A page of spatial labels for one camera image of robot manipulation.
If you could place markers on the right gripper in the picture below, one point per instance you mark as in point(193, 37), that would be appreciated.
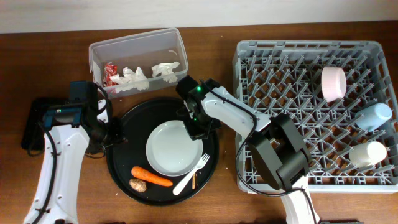
point(195, 134)

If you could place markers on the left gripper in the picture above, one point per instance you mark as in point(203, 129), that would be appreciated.
point(119, 136)

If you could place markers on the grey plate with food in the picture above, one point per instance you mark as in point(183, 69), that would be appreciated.
point(170, 151)

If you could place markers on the orange carrot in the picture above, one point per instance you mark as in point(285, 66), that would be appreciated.
point(141, 173)

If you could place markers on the wooden chopstick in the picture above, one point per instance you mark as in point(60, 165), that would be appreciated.
point(193, 181)

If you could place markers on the white napkin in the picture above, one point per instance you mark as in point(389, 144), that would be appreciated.
point(130, 80)

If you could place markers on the brown mushroom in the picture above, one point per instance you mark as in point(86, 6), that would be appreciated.
point(138, 185)

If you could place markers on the red candy wrapper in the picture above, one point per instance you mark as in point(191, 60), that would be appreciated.
point(109, 71)

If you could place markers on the white tissue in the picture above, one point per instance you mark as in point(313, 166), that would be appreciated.
point(165, 70)

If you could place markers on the pink bowl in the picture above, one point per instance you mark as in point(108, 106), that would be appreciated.
point(333, 83)

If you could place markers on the white cup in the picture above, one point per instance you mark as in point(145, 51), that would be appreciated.
point(367, 154)

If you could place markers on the light blue cup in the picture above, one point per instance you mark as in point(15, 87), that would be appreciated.
point(373, 116)

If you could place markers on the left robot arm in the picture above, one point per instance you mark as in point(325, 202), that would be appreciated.
point(70, 131)

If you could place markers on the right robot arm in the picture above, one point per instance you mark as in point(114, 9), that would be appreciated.
point(277, 148)

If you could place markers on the grey dishwasher rack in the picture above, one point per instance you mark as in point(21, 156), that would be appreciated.
point(284, 76)

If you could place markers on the clear plastic bin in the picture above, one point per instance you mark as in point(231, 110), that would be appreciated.
point(143, 50)

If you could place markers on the black rectangular tray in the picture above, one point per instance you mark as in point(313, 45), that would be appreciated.
point(33, 140)

